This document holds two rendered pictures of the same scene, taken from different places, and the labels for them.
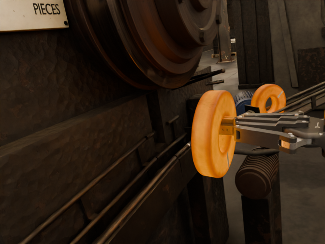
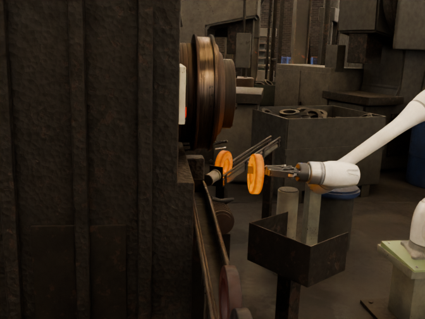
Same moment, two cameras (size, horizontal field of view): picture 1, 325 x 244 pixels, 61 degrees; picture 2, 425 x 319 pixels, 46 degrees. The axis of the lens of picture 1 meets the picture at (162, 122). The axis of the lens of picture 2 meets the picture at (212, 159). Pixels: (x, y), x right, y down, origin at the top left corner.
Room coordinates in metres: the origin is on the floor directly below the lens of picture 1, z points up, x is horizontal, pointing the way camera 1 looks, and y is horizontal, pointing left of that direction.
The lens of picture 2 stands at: (-0.86, 1.25, 1.31)
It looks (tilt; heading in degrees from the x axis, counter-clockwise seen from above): 13 degrees down; 320
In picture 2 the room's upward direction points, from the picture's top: 2 degrees clockwise
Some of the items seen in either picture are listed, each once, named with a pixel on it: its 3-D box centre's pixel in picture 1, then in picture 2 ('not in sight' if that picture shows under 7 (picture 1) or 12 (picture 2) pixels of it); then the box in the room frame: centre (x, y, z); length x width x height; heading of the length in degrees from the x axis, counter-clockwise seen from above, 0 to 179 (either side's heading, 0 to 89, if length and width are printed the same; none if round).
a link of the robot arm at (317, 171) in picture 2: not in sight; (313, 173); (0.34, -0.29, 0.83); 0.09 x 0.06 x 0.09; 147
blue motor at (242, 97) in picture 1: (245, 108); not in sight; (2.86, -0.91, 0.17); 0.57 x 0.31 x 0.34; 167
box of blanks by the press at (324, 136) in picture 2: not in sight; (310, 148); (2.10, -2.45, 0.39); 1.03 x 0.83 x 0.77; 72
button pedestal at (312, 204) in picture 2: not in sight; (310, 221); (0.91, -1.02, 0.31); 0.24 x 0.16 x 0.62; 147
